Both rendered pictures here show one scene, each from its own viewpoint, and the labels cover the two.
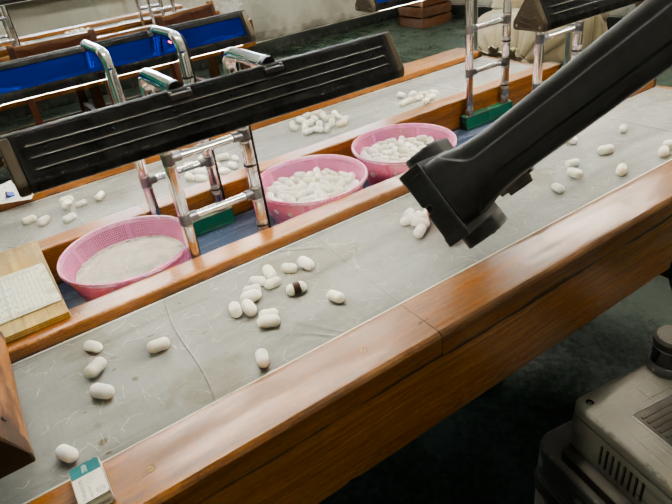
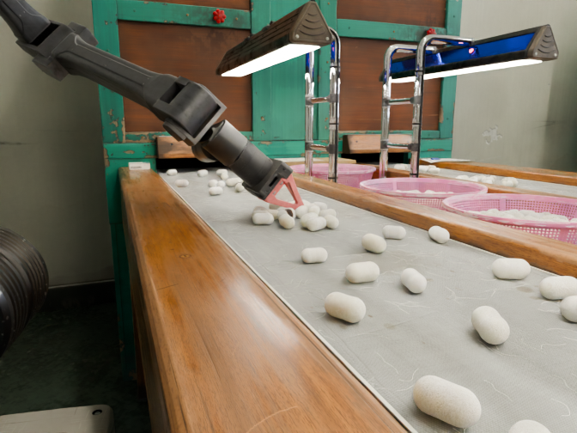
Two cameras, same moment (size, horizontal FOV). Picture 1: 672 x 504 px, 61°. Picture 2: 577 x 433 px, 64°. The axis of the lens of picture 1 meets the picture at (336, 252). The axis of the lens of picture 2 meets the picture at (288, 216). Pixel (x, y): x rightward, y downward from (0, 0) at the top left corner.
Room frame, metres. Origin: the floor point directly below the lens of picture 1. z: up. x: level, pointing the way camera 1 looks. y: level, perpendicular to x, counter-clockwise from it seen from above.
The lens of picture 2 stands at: (1.10, -0.99, 0.90)
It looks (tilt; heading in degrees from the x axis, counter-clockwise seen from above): 11 degrees down; 99
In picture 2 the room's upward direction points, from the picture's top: straight up
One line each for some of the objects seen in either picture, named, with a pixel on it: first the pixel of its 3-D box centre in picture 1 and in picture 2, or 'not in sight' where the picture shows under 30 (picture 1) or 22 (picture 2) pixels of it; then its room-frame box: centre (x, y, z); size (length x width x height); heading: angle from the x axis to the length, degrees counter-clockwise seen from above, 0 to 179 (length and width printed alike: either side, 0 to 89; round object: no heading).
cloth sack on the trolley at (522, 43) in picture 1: (545, 33); not in sight; (3.85, -1.56, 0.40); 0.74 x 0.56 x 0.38; 122
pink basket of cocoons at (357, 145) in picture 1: (404, 158); (525, 234); (1.38, -0.21, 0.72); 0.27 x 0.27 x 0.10
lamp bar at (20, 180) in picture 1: (226, 100); (259, 47); (0.86, 0.13, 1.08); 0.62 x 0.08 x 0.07; 120
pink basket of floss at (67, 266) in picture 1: (133, 266); (331, 182); (1.02, 0.42, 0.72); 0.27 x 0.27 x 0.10
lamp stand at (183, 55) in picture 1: (158, 137); (424, 124); (1.28, 0.36, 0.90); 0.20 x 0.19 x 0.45; 120
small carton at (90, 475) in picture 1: (91, 485); (139, 166); (0.44, 0.31, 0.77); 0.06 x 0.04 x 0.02; 30
